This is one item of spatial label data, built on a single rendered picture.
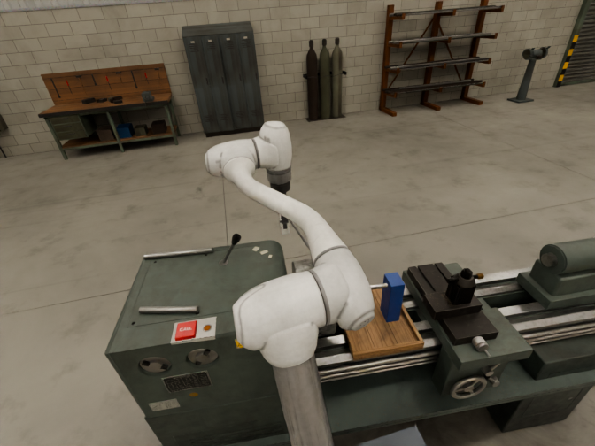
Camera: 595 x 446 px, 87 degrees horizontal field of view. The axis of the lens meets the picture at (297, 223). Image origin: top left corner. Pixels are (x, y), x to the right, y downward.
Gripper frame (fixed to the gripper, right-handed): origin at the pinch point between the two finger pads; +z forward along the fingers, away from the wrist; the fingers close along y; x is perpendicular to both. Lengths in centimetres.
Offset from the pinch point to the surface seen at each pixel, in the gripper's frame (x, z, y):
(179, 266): 43.7, 10.1, -5.3
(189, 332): 35, 7, -39
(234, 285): 21.6, 9.3, -20.6
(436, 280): -69, 39, -9
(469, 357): -63, 41, -46
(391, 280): -41, 24, -17
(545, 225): -288, 143, 127
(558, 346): -121, 66, -37
